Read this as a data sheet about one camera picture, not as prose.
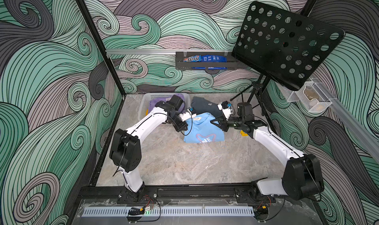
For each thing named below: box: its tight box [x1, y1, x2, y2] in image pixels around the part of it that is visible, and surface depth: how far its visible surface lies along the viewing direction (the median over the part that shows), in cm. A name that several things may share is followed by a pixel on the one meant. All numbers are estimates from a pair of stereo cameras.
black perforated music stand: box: [229, 0, 346, 115], surface depth 67 cm
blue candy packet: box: [183, 54, 228, 63], surface depth 94 cm
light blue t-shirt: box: [184, 112, 225, 144], surface depth 84 cm
